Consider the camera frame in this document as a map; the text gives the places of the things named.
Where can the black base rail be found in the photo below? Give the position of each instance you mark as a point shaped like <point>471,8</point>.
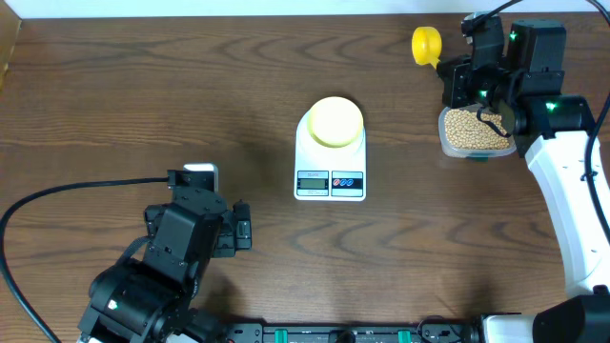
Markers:
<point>343,333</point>

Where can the yellow bowl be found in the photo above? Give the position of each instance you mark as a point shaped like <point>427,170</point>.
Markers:
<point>335,122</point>

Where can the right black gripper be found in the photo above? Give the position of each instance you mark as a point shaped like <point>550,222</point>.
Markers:
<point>454,78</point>

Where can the yellow measuring scoop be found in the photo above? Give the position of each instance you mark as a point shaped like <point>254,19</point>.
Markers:
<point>426,46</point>

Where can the clear plastic container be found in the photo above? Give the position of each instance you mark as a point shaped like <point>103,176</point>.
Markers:
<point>460,153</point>

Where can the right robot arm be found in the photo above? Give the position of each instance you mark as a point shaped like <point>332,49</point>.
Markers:
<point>517,73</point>

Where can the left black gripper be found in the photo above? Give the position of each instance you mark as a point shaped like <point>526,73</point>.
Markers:
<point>233,239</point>

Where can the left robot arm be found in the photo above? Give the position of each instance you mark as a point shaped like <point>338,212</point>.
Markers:
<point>146,295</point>

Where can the soybeans in container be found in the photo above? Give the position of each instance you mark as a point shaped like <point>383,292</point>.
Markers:
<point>465,131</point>

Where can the white digital kitchen scale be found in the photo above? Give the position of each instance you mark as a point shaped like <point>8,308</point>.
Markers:
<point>329,174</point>

